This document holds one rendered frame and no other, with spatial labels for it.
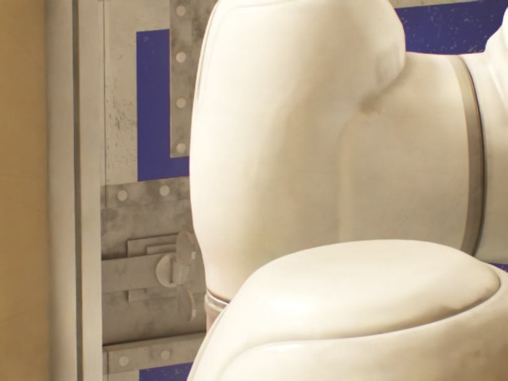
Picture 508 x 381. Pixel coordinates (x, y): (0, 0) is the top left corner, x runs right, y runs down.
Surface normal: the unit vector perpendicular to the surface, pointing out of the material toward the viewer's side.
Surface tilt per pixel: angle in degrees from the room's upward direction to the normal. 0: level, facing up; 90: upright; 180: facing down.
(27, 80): 90
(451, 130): 65
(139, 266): 90
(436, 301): 42
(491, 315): 46
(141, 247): 90
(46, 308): 90
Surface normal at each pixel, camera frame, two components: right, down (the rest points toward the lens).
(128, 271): 0.46, 0.20
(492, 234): 0.10, 0.74
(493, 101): 0.07, -0.54
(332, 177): 0.24, 0.24
